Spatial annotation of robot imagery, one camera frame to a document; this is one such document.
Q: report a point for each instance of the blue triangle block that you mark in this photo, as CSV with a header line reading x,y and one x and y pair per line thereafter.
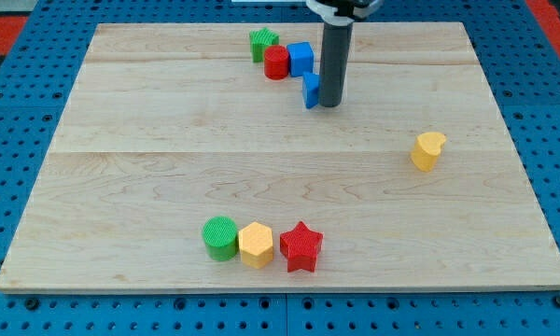
x,y
309,89

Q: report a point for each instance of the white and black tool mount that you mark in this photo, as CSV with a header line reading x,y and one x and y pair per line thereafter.
x,y
343,11

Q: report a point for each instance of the wooden board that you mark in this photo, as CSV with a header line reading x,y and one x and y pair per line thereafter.
x,y
168,125

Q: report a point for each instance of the green star block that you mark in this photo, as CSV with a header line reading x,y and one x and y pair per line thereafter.
x,y
259,40

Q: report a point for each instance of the blue cube block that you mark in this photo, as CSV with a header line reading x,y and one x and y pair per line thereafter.
x,y
301,58

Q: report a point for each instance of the yellow hexagon block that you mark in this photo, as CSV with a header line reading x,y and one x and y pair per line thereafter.
x,y
256,245

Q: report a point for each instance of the yellow heart block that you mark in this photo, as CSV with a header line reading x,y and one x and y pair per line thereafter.
x,y
427,149

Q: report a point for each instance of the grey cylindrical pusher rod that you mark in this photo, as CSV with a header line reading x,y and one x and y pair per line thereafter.
x,y
333,63

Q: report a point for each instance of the red star block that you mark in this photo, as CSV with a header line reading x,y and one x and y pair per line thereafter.
x,y
301,247

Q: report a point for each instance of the green cylinder block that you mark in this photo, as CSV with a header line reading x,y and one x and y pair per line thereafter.
x,y
220,237

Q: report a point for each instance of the red cylinder block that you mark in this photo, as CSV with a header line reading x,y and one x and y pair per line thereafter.
x,y
276,62

